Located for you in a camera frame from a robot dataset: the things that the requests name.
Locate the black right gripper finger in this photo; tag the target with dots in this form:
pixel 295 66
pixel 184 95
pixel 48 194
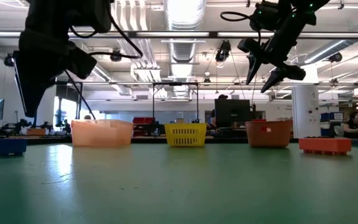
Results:
pixel 287 74
pixel 253 68

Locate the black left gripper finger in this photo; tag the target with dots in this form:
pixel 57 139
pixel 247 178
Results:
pixel 33 90

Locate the red toy building block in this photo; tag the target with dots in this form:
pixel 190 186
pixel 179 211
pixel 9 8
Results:
pixel 259 120

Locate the orange toy building block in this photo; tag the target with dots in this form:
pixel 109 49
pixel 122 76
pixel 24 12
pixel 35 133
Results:
pixel 325 144

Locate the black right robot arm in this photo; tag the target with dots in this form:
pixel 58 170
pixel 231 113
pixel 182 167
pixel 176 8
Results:
pixel 303 6

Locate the white column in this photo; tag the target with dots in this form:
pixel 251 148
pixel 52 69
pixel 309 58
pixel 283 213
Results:
pixel 304 109

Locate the black computer monitor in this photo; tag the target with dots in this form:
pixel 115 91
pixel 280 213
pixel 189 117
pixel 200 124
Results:
pixel 232 112

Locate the blue toy building block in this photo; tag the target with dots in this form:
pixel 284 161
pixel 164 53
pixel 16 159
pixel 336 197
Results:
pixel 11 147

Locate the blue storage bin shelf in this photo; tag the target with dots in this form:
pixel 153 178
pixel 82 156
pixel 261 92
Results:
pixel 331 119

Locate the orange plastic bin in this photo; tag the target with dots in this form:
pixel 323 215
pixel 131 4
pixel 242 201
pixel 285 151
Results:
pixel 269 137

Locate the pale peach plastic bin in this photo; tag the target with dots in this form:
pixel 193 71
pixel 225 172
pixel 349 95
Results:
pixel 101 133

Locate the yellow slotted plastic basket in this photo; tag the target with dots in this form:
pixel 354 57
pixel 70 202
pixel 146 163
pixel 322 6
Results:
pixel 185 135

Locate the red storage bins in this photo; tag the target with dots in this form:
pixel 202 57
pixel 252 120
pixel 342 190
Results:
pixel 143 126

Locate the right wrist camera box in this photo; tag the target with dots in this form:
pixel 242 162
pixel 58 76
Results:
pixel 249 46

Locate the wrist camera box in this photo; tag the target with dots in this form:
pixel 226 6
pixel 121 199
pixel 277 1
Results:
pixel 249 46
pixel 82 62

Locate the black overhead camera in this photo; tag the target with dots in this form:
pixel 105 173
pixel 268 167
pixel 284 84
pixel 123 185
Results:
pixel 223 51

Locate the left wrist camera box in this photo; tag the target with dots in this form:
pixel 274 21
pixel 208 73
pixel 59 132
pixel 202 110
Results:
pixel 82 62

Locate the silver ceiling duct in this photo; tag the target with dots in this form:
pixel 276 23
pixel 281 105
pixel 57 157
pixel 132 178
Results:
pixel 183 37

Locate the black background frame stand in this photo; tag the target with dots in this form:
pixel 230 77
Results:
pixel 175 84

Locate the black frame crossbeam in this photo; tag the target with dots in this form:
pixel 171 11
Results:
pixel 179 34

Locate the black table frame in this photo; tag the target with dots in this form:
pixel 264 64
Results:
pixel 151 140

